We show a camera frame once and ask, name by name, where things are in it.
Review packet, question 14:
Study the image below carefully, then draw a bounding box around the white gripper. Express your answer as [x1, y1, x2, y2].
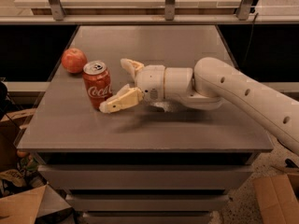
[99, 58, 193, 113]

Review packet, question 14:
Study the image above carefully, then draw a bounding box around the red coke can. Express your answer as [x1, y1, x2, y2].
[82, 61, 112, 109]

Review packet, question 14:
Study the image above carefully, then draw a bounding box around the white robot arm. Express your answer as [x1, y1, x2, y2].
[99, 57, 299, 154]

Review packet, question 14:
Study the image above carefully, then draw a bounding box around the red apple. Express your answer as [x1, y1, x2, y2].
[62, 48, 87, 74]

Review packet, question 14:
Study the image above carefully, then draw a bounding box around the grey drawer cabinet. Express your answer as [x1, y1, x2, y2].
[15, 24, 275, 224]

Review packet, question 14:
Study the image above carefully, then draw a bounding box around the cardboard box left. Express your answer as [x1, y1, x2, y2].
[0, 185, 70, 224]

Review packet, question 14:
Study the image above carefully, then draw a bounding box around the cardboard box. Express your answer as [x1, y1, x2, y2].
[0, 185, 70, 224]
[253, 174, 299, 224]

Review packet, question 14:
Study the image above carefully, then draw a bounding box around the cardboard box right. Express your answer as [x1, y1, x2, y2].
[253, 174, 299, 224]

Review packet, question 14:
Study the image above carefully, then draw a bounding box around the metal railing frame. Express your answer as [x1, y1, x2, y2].
[0, 0, 299, 25]

